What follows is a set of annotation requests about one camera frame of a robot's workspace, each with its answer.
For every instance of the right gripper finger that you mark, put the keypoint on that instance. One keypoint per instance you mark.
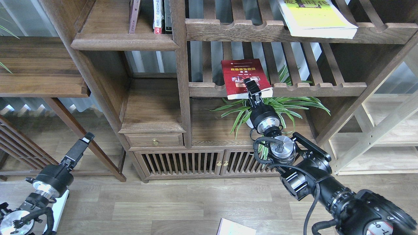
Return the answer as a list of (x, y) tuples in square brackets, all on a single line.
[(254, 93)]

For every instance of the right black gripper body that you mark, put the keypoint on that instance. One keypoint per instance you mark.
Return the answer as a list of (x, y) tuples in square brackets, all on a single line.
[(263, 117)]

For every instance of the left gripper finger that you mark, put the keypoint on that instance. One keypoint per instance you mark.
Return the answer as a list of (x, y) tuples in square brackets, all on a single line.
[(76, 152)]

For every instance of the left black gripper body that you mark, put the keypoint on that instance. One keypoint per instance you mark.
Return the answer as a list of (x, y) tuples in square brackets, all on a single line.
[(54, 180)]

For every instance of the white purple book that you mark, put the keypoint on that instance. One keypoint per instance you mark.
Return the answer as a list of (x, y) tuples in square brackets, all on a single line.
[(227, 227)]

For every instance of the white robot base bar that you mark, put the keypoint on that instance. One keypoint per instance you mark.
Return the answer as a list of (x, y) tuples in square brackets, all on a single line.
[(58, 209)]

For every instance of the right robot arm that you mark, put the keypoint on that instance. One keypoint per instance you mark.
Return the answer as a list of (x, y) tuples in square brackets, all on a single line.
[(305, 169)]

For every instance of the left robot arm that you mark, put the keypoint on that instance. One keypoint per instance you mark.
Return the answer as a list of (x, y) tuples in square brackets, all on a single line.
[(21, 221)]

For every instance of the white plant pot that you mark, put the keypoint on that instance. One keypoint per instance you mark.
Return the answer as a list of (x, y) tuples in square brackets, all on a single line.
[(249, 123)]

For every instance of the green spider plant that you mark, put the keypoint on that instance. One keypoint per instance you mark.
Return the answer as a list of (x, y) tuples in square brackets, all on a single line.
[(281, 106)]

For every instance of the brass drawer knob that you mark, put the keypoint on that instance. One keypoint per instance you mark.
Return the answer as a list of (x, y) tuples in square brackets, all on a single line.
[(155, 142)]

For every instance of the dark wooden bookshelf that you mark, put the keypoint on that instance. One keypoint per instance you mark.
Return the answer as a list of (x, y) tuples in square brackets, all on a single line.
[(164, 86)]

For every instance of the yellow green book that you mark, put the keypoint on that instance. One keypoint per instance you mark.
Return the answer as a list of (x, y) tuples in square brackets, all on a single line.
[(315, 19)]

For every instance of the dark upright book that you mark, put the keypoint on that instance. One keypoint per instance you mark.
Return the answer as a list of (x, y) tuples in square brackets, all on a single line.
[(167, 18)]

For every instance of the green plant leaves left edge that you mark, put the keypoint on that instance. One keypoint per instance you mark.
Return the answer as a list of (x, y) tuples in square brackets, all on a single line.
[(9, 33)]

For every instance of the red white upright book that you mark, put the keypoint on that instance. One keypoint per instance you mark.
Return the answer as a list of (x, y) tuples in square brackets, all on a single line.
[(158, 17)]

